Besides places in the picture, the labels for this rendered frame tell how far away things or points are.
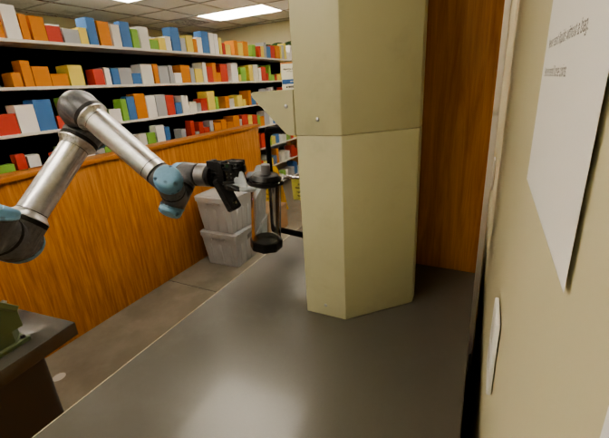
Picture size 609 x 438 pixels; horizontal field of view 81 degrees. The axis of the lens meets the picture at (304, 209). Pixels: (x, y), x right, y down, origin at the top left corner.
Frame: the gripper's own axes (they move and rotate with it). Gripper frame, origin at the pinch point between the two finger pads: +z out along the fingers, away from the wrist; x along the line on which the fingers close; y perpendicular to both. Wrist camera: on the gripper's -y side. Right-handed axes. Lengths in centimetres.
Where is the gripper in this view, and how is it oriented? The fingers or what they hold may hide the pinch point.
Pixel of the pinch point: (264, 186)
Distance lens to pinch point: 109.1
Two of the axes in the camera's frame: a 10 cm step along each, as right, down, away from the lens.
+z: 9.0, 1.0, -4.3
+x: 4.4, -3.1, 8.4
